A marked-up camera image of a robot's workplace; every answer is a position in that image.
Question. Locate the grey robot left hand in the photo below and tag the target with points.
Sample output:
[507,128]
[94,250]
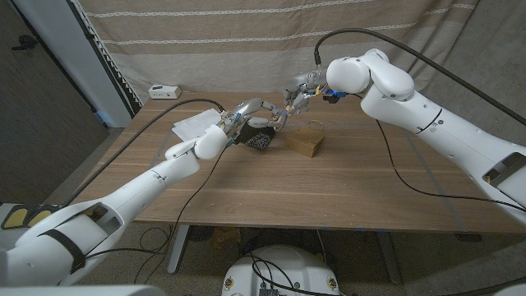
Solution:
[246,109]

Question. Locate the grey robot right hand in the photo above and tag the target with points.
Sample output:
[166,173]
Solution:
[304,82]

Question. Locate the black patterned bandana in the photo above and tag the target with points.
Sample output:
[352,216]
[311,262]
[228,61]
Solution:
[259,141]

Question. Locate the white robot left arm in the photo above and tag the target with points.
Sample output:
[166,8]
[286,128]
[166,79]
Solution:
[123,197]

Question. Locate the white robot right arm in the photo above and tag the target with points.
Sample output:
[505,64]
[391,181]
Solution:
[431,119]

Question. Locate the brown paper bag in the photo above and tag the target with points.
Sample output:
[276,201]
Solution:
[305,141]

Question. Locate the white paper sheets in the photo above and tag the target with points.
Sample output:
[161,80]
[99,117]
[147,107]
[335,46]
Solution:
[193,125]

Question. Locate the beige striped curtain backdrop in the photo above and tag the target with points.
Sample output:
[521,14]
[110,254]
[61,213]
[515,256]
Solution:
[205,49]

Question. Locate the white power strip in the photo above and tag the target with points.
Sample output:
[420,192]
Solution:
[164,92]

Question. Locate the brown cardboard scrap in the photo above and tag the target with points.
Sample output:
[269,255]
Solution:
[226,238]

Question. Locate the black round floor object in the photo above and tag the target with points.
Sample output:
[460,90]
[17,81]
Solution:
[200,233]

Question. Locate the white table leg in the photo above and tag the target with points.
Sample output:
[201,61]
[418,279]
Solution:
[177,251]

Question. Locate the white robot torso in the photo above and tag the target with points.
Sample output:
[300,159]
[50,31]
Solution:
[296,267]

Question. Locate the grey table leg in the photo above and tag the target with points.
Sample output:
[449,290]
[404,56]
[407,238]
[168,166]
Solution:
[388,259]

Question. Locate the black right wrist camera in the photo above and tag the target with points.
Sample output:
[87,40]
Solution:
[333,95]

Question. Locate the black backdrop frame bar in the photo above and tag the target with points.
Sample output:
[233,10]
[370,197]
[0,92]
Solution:
[117,82]

